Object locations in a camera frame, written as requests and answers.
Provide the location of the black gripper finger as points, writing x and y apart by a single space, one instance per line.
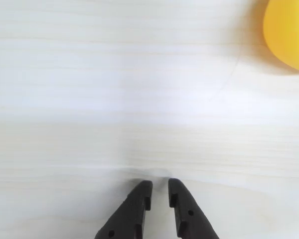
129 214
192 214

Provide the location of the yellow rubber duck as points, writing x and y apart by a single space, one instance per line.
289 35

